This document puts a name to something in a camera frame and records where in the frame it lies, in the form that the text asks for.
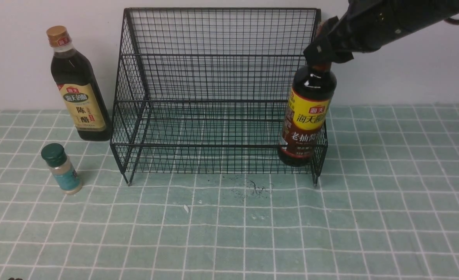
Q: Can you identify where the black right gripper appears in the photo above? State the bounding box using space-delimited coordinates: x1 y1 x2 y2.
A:
303 16 354 65

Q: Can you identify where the dark soy sauce bottle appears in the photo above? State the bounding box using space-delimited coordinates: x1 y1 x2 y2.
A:
278 63 337 167

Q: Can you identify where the dark vinegar bottle gold cap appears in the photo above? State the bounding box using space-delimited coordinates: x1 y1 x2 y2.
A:
46 26 113 142

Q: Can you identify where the small green-capped seasoning bottle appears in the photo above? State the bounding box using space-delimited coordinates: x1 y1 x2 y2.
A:
40 142 83 195

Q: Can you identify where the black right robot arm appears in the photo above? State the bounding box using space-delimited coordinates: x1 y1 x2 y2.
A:
303 0 459 66

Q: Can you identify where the green checkered tablecloth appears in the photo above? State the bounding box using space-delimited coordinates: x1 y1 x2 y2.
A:
0 104 459 280

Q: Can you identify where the black wire mesh shelf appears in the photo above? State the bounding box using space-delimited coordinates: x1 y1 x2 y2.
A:
110 7 328 184

